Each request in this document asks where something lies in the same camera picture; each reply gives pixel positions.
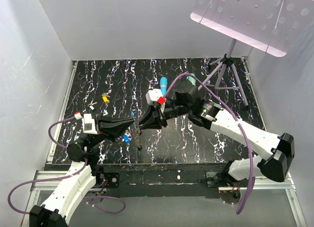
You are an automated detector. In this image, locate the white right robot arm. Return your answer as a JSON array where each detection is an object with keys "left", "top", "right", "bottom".
[{"left": 138, "top": 80, "right": 295, "bottom": 187}]

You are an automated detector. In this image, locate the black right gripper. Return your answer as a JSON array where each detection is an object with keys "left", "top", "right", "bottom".
[{"left": 138, "top": 100, "right": 190, "bottom": 131}]

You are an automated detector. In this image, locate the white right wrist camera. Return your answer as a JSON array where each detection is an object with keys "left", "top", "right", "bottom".
[{"left": 145, "top": 88, "right": 166, "bottom": 106}]

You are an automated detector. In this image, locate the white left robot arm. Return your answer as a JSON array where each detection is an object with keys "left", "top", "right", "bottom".
[{"left": 28, "top": 112, "right": 134, "bottom": 227}]

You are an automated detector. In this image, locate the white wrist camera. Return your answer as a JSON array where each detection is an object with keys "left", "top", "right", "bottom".
[
  {"left": 82, "top": 113, "right": 98, "bottom": 135},
  {"left": 145, "top": 88, "right": 166, "bottom": 106}
]

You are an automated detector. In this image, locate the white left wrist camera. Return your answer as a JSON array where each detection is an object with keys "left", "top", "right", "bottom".
[{"left": 82, "top": 113, "right": 98, "bottom": 135}]

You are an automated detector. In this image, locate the key with blue tag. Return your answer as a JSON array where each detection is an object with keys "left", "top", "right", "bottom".
[{"left": 123, "top": 135, "right": 131, "bottom": 144}]

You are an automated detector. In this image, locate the aluminium rail frame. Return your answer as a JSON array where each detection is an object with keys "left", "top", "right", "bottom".
[{"left": 22, "top": 61, "right": 307, "bottom": 227}]

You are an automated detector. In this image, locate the lilac music stand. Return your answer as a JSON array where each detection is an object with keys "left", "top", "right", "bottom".
[{"left": 190, "top": 0, "right": 314, "bottom": 106}]

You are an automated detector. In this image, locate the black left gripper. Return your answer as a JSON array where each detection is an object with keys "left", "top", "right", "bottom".
[{"left": 82, "top": 114, "right": 134, "bottom": 148}]

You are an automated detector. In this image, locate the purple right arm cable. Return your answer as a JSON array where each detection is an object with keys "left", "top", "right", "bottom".
[{"left": 163, "top": 72, "right": 256, "bottom": 215}]

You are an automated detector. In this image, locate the blue toy microphone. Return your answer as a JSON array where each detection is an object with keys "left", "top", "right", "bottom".
[{"left": 159, "top": 77, "right": 168, "bottom": 94}]

